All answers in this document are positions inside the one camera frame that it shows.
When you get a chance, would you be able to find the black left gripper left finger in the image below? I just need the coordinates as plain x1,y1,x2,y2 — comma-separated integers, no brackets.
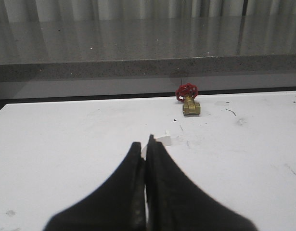
44,142,146,231

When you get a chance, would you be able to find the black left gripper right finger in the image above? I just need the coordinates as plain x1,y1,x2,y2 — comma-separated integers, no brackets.
145,136,257,231

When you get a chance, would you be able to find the white half clamp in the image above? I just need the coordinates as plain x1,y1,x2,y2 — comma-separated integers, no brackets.
141,130,171,160

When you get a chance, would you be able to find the brass valve red handwheel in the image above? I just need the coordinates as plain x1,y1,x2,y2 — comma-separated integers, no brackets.
175,83,201,116

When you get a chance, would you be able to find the grey stone counter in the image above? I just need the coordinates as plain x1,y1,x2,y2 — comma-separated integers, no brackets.
0,15,296,82

